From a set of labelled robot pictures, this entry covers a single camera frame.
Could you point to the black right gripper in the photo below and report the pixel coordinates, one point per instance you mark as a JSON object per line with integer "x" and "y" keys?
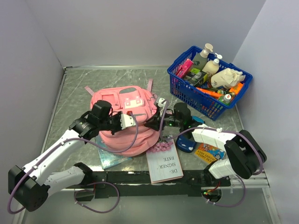
{"x": 154, "y": 122}

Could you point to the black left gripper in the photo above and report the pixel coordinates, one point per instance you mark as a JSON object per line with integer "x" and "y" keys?
{"x": 117, "y": 115}

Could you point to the pink school backpack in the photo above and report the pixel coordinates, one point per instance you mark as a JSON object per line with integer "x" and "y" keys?
{"x": 129, "y": 99}

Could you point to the white book pink flowers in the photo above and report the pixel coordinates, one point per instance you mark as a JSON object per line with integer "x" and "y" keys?
{"x": 163, "y": 162}

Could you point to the blue pencil case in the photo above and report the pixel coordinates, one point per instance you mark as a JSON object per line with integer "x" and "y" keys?
{"x": 186, "y": 142}

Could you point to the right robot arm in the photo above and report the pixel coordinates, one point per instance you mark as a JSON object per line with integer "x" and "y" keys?
{"x": 245, "y": 158}

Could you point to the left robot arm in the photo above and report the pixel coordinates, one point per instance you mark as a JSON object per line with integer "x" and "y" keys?
{"x": 33, "y": 183}

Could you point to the beige cloth bag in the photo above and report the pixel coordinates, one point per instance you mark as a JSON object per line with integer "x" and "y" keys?
{"x": 227, "y": 78}

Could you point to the orange snack pack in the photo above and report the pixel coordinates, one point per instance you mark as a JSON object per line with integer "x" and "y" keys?
{"x": 236, "y": 89}

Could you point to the teal hardcover book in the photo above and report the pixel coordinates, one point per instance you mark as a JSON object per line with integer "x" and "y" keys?
{"x": 109, "y": 160}

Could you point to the pink box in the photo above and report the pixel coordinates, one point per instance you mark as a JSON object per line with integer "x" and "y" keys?
{"x": 184, "y": 68}

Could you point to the black green box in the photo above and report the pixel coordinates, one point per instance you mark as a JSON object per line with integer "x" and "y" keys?
{"x": 196, "y": 77}

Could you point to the yellow children's book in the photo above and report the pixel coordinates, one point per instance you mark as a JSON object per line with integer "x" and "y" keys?
{"x": 208, "y": 153}

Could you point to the blue plastic basket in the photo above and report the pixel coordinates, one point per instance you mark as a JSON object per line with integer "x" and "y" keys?
{"x": 202, "y": 102}

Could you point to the orange packet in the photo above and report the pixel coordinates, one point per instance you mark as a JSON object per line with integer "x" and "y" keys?
{"x": 210, "y": 93}

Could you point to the green bottle red cap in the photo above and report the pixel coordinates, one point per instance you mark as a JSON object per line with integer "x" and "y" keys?
{"x": 225, "y": 99}

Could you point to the grey pump bottle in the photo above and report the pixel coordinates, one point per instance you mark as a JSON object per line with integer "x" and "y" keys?
{"x": 200, "y": 60}

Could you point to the cream pump bottle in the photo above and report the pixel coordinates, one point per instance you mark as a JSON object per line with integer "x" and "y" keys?
{"x": 212, "y": 66}

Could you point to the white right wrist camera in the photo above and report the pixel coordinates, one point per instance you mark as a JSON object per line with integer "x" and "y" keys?
{"x": 160, "y": 102}

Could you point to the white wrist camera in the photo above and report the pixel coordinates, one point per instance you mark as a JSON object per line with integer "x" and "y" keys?
{"x": 127, "y": 121}
{"x": 160, "y": 102}

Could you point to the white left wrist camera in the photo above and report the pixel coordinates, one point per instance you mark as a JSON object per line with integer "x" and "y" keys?
{"x": 127, "y": 121}

